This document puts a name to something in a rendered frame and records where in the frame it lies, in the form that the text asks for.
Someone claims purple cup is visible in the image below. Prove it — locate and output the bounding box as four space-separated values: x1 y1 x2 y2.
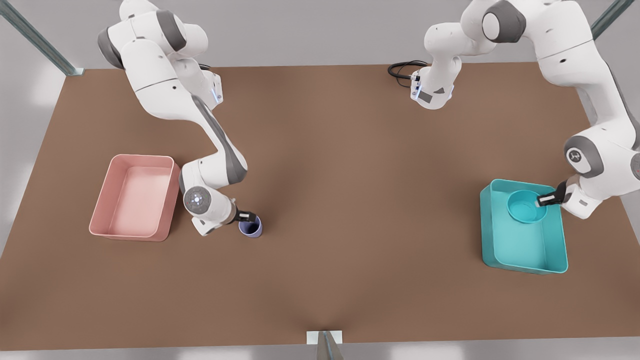
238 215 263 239

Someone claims teal bowl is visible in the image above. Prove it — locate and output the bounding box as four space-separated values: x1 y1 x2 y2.
507 189 549 224

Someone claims teal plastic box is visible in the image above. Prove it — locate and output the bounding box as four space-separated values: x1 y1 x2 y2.
480 178 569 275

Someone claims pink plastic box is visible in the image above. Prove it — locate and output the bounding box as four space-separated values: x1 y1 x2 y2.
89 154 182 243

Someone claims silver frame post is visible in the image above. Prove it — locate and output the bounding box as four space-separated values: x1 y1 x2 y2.
0 0 85 77
306 330 345 360
590 0 636 40

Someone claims black cable loop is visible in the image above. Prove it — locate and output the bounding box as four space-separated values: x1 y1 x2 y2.
387 60 430 88

